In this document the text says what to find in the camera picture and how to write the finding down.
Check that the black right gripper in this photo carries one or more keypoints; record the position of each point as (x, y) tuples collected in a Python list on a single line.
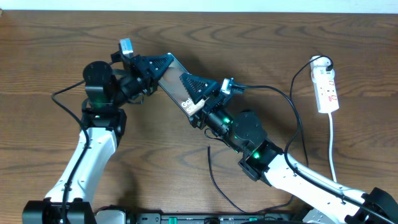
[(217, 99)]

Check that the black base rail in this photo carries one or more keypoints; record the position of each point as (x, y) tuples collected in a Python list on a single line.
[(156, 218)]

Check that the white power strip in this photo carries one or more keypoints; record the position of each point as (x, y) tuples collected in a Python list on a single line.
[(322, 75)]

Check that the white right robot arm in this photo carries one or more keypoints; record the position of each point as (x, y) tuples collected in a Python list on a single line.
[(263, 160)]

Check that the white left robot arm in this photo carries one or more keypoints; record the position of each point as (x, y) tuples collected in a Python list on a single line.
[(102, 126)]

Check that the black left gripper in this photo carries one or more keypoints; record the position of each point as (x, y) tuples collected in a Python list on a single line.
[(147, 63)]

